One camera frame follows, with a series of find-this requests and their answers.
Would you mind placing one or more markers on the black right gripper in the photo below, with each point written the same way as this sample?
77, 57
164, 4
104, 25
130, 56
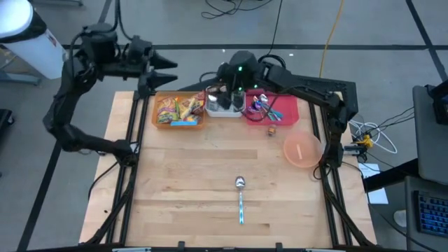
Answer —
232, 84

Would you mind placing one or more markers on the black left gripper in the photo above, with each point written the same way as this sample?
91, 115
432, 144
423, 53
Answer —
129, 70

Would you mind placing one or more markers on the white label spice jar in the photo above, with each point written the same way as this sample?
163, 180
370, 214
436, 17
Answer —
212, 102

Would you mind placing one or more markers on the yellow and green ramen packet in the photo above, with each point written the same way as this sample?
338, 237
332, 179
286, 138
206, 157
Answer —
167, 110

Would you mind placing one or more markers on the teal silicone spoon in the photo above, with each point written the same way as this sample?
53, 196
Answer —
277, 114

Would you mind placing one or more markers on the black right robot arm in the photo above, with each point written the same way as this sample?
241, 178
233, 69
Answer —
308, 91

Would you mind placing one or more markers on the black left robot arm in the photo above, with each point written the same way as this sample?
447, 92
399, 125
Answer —
70, 105

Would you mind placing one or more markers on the white plastic bin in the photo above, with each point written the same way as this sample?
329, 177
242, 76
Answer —
224, 113

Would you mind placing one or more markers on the small orange label jar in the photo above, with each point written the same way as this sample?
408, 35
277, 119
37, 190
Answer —
271, 130

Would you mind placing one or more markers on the orange plastic bin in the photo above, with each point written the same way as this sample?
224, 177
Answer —
155, 124

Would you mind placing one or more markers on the red plastic bin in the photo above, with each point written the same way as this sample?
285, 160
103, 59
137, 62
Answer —
288, 112

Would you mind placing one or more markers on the translucent orange bowl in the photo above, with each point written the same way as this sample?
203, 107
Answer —
302, 148

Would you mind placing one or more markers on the grey stand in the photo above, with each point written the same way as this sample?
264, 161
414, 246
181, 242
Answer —
59, 2
21, 78

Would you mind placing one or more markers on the white trash can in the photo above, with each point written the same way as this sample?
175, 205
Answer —
28, 38

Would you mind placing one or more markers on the yellow connector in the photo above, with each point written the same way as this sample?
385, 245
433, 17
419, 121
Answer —
366, 140

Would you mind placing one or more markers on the white paper sheet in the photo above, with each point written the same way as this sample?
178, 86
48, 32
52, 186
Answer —
367, 169

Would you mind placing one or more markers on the white computer mouse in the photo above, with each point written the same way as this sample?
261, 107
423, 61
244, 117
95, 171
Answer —
400, 217

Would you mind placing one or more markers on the dark desk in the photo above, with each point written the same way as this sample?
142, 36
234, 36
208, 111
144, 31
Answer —
411, 210

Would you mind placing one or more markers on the black desktop device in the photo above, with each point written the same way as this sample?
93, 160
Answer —
441, 108

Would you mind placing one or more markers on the black keyboard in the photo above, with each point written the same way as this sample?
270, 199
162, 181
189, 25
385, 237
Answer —
434, 213

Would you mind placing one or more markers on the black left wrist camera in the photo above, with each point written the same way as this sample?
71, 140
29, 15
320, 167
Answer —
140, 49

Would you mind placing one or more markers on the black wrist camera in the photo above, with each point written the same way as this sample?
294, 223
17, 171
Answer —
224, 70
140, 49

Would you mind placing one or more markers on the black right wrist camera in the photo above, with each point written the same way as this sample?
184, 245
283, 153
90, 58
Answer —
224, 70

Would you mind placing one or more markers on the black table frame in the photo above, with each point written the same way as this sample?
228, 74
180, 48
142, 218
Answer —
210, 250

